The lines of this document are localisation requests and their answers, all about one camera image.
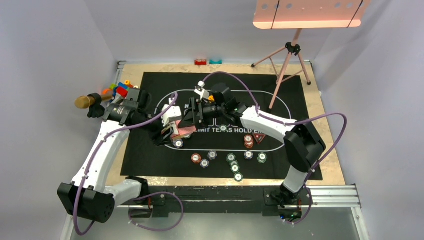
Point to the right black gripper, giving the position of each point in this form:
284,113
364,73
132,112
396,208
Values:
191,119

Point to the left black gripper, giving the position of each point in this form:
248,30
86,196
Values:
157,137

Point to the red backed card deck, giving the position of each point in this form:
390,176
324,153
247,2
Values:
187,130

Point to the red playing card box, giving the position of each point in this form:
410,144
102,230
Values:
176,133

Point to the single blue poker chip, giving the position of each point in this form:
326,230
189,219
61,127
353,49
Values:
179,143

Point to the red poker chip stack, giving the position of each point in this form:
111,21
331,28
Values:
196,158

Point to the blue poker chip stack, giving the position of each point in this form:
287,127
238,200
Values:
212,155

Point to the small red chip stack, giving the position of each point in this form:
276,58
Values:
248,141

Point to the triangular all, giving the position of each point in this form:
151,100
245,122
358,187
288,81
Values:
259,137

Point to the small green chip stack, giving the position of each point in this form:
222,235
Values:
262,157

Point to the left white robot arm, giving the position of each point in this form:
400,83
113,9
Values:
87,195

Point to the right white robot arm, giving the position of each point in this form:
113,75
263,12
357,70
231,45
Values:
303,144

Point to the black poker table mat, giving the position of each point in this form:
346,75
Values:
143,158

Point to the green poker chip stack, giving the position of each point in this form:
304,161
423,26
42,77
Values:
230,157

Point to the red toy block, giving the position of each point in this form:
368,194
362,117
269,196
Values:
200,62

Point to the teal toy block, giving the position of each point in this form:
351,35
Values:
216,61

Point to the colourful toy block vehicle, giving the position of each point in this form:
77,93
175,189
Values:
121,88

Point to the gold microphone head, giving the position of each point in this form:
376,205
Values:
84,102

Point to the pink tripod stand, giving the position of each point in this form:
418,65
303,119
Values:
293,50

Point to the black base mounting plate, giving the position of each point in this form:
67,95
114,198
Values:
267,201

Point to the pink perforated panel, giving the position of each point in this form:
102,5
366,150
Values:
309,14

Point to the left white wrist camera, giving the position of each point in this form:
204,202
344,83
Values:
171,115

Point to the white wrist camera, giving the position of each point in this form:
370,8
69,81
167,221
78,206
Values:
199,90
171,115

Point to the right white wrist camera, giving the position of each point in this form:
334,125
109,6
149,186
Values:
199,90

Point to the aluminium rail frame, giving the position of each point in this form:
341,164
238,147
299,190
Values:
335,213

